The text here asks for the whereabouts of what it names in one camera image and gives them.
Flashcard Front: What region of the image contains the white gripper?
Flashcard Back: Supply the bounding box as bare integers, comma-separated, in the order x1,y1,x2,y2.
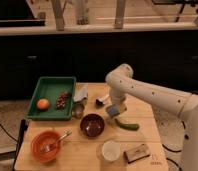
109,88,127,115

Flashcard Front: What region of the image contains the blue sponge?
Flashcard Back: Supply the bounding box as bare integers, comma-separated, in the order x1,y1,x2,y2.
106,105,119,118

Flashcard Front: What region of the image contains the purple bowl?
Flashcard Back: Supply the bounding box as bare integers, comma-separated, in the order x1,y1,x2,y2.
80,114,105,138

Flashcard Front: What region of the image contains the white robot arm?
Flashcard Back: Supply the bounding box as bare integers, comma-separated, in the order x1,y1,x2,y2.
105,64,198,171

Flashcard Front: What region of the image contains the orange bowl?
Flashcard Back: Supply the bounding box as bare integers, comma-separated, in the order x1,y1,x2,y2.
31,130,61,163

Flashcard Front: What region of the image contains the green chili pepper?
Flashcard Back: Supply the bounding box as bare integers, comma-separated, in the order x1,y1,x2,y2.
114,119,140,131

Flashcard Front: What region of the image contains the white cup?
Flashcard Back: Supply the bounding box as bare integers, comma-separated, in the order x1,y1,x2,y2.
98,140,121,162

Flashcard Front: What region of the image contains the brown scrubbing block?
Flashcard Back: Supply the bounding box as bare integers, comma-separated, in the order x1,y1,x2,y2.
123,144,150,164

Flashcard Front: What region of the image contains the green plastic tray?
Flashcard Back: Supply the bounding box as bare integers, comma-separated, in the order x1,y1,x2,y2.
26,77,76,121

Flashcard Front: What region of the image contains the orange fruit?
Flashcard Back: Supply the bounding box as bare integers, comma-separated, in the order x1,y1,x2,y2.
36,98,50,110

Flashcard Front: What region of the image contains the metal fork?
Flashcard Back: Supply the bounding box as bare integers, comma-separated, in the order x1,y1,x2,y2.
40,131,72,153

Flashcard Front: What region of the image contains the white handled dish brush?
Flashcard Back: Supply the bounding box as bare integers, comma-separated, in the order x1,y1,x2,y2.
96,94,109,106

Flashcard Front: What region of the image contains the black power cable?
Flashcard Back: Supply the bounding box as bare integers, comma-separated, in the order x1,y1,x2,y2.
161,143,177,166

